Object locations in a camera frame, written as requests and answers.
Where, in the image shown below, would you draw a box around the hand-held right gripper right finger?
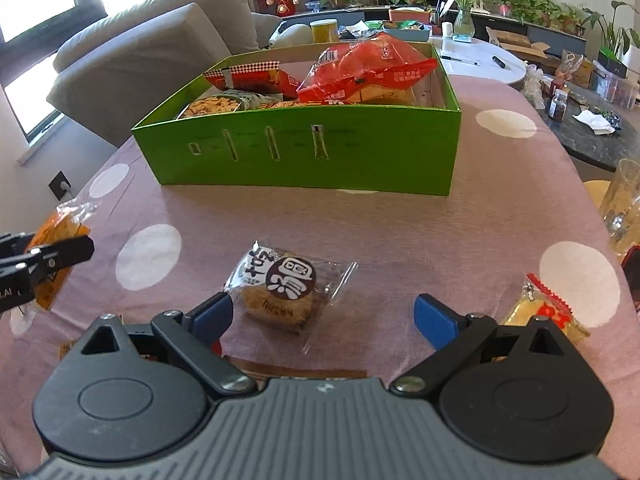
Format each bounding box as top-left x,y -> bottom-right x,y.
390,294 -> 572,397

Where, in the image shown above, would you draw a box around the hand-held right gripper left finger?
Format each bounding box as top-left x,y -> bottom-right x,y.
75,291 -> 257,394

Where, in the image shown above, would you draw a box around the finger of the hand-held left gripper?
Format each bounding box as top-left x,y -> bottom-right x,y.
0,237 -> 96,312
0,232 -> 39,262

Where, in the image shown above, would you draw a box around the orange snack packet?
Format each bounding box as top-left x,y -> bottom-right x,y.
24,209 -> 92,312

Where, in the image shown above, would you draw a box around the clear round cookie packet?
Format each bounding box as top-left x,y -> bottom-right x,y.
222,240 -> 359,357

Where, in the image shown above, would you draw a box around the green cardboard box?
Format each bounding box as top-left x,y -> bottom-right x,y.
131,41 -> 462,197

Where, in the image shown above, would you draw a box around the red white checkered packet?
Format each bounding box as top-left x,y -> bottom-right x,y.
202,60 -> 302,100

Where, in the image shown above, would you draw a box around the red transparent snack packet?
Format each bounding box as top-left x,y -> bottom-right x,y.
296,37 -> 439,107

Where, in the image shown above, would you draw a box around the pink polka dot tablecloth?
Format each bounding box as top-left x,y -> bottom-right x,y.
0,67 -> 640,476

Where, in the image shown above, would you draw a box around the yellow pastry packet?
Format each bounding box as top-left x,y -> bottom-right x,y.
492,272 -> 592,366

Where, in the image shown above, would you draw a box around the noodle snack packet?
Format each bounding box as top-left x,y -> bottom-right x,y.
176,96 -> 243,120

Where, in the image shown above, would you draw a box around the glass cup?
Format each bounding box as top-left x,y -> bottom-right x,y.
597,157 -> 640,261

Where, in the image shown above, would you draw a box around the black marble coffee table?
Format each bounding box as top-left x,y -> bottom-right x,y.
537,80 -> 640,172

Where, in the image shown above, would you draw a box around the beige sofa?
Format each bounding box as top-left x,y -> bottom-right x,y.
46,0 -> 283,149

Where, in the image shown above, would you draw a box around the window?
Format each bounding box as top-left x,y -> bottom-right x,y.
0,0 -> 201,161

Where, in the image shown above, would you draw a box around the spice jar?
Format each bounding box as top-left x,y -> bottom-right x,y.
547,87 -> 571,121

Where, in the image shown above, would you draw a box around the white round table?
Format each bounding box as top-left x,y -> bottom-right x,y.
427,35 -> 529,87

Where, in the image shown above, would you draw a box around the white tissue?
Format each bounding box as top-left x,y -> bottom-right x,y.
572,109 -> 617,136

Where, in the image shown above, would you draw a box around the clear plastic bag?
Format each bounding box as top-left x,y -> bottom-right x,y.
522,62 -> 547,109

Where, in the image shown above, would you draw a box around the teal tray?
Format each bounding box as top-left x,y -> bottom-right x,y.
367,19 -> 434,44

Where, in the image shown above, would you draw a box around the clear storage boxes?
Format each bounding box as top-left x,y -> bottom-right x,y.
590,60 -> 640,109

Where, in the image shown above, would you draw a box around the glass vase with plant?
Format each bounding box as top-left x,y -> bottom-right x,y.
440,0 -> 488,44

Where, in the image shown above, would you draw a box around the yellow canister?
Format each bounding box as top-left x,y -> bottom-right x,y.
310,18 -> 341,44

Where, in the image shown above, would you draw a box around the large leaf potted plant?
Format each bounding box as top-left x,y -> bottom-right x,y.
582,0 -> 640,79

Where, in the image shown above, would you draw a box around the wall outlet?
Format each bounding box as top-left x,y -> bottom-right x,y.
48,170 -> 74,199

